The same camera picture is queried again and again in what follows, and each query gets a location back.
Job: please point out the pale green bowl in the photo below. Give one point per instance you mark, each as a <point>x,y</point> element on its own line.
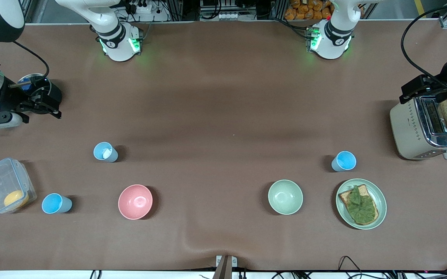
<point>285,197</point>

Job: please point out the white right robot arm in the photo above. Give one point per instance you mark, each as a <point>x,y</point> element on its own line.
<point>115,38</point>

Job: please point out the white power strip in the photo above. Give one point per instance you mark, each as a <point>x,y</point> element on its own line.
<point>146,11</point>

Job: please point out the glass lid blue knob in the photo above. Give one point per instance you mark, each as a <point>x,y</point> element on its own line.
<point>28,83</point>

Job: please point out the beige chrome toaster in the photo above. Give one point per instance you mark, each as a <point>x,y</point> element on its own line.
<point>411,131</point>

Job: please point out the pale green plate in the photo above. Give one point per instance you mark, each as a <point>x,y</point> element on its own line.
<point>380,197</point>

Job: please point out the toast slice under lettuce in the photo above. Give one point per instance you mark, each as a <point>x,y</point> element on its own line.
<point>345,197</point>

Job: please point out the pink bowl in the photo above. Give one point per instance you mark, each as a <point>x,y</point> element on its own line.
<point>135,201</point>

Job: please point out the light blue plastic cup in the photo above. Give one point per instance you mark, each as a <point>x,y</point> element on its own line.
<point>344,161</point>
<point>105,152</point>
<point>55,204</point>

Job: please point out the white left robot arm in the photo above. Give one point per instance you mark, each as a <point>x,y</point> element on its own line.
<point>334,38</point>

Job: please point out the green lettuce leaf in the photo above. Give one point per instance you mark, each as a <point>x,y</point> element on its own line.
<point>361,205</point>

